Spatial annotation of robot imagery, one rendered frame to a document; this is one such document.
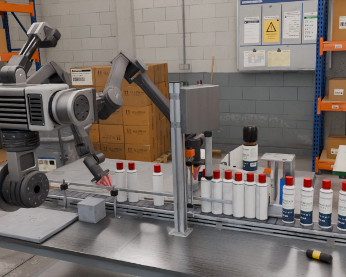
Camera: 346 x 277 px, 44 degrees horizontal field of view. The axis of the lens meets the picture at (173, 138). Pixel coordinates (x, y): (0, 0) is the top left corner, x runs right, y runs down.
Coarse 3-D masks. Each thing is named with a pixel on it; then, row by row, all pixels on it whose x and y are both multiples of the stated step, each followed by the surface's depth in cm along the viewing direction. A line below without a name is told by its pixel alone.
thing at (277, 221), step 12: (48, 192) 235; (60, 192) 234; (72, 192) 233; (84, 192) 232; (132, 204) 212; (144, 204) 212; (168, 204) 210; (216, 216) 194; (228, 216) 194; (300, 228) 179; (312, 228) 180; (336, 228) 178
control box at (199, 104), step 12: (204, 84) 186; (180, 96) 176; (192, 96) 174; (204, 96) 177; (216, 96) 180; (192, 108) 175; (204, 108) 178; (216, 108) 182; (192, 120) 176; (204, 120) 179; (216, 120) 183; (192, 132) 177
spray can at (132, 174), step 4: (128, 164) 212; (132, 164) 211; (128, 168) 213; (132, 168) 211; (128, 172) 211; (132, 172) 211; (136, 172) 212; (128, 176) 212; (132, 176) 211; (136, 176) 213; (128, 180) 212; (132, 180) 212; (136, 180) 213; (128, 184) 213; (132, 184) 212; (136, 184) 213; (128, 188) 214; (132, 188) 212; (136, 188) 213; (128, 192) 215; (132, 192) 213; (128, 196) 216; (132, 196) 213; (136, 196) 214; (132, 200) 214; (136, 200) 214
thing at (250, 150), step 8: (248, 128) 242; (256, 128) 245; (248, 136) 243; (256, 136) 245; (248, 144) 245; (256, 144) 248; (248, 152) 244; (256, 152) 246; (248, 160) 245; (256, 160) 247; (248, 168) 246; (256, 168) 248
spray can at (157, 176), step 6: (156, 168) 205; (156, 174) 205; (162, 174) 206; (156, 180) 205; (162, 180) 207; (156, 186) 206; (162, 186) 207; (156, 198) 208; (162, 198) 208; (156, 204) 208; (162, 204) 209
